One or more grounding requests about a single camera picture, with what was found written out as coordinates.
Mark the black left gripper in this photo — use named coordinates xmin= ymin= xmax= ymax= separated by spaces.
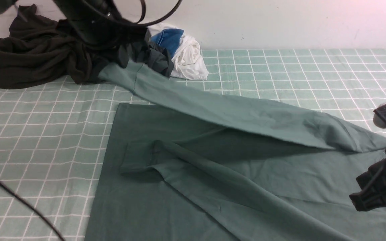
xmin=76 ymin=20 xmax=148 ymax=50

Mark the green long sleeve shirt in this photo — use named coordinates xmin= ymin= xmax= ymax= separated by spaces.
xmin=84 ymin=62 xmax=386 ymax=241

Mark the dark teal crumpled shirt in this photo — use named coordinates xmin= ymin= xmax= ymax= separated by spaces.
xmin=125 ymin=40 xmax=174 ymax=78

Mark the dark olive crumpled garment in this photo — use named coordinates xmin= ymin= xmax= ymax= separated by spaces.
xmin=0 ymin=4 xmax=109 ymax=89

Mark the blue crumpled garment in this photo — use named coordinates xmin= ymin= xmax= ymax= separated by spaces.
xmin=151 ymin=28 xmax=184 ymax=58

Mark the white crumpled garment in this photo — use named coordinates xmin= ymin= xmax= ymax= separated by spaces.
xmin=148 ymin=23 xmax=209 ymax=80

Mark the green checkered table cloth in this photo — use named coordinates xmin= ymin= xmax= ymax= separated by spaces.
xmin=0 ymin=49 xmax=386 ymax=241

